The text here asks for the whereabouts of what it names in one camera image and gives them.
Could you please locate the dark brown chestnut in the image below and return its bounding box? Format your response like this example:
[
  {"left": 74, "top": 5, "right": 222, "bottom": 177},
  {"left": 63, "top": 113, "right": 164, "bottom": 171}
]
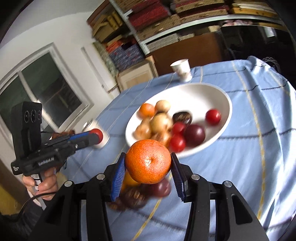
[{"left": 172, "top": 111, "right": 192, "bottom": 125}]

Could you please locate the large orange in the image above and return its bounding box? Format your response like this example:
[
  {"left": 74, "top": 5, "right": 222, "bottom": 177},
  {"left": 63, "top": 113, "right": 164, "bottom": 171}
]
[{"left": 125, "top": 139, "right": 171, "bottom": 184}]

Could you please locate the red grape tomato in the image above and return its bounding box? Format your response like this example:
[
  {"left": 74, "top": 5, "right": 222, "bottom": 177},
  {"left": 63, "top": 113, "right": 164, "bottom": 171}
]
[{"left": 205, "top": 109, "right": 221, "bottom": 126}]

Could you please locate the white paper cup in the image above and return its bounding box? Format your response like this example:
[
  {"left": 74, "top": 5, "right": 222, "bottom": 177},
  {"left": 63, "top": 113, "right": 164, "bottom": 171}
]
[{"left": 170, "top": 59, "right": 192, "bottom": 82}]

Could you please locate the small red tomato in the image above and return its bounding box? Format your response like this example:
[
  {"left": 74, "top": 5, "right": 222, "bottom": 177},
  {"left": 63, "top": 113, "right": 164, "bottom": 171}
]
[{"left": 90, "top": 128, "right": 103, "bottom": 145}]

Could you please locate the white book shelf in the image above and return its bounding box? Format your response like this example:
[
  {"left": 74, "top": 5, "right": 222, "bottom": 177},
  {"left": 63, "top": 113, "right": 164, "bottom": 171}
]
[{"left": 109, "top": 1, "right": 285, "bottom": 55}]

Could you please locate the dark purple plum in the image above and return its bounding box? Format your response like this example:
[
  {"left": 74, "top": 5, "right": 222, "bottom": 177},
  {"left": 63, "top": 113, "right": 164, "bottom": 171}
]
[{"left": 184, "top": 124, "right": 205, "bottom": 147}]

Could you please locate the dark side window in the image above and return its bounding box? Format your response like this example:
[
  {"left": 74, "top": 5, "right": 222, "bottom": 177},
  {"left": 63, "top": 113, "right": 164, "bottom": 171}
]
[{"left": 1, "top": 43, "right": 94, "bottom": 142}]

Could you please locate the white oval plate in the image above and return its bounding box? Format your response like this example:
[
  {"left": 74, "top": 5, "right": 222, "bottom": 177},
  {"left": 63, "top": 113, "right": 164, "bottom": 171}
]
[{"left": 125, "top": 83, "right": 232, "bottom": 159}]

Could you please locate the orange mandarin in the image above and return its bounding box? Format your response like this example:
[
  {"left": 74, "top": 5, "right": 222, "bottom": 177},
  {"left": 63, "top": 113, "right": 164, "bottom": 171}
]
[{"left": 138, "top": 103, "right": 156, "bottom": 118}]

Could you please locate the tan round fruit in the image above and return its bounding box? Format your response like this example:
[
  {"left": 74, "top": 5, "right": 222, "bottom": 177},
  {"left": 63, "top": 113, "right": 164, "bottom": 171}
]
[{"left": 155, "top": 100, "right": 171, "bottom": 113}]

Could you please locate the cardboard box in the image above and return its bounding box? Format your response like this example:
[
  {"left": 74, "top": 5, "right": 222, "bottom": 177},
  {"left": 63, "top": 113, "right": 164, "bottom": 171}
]
[{"left": 116, "top": 56, "right": 158, "bottom": 92}]

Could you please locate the white beverage can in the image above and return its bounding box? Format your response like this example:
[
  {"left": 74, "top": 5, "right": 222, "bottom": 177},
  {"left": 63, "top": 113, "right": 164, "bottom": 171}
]
[{"left": 82, "top": 120, "right": 109, "bottom": 149}]

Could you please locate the left hand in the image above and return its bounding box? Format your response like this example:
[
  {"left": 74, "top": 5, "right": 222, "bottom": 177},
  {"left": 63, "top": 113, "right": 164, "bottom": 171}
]
[{"left": 22, "top": 168, "right": 58, "bottom": 201}]

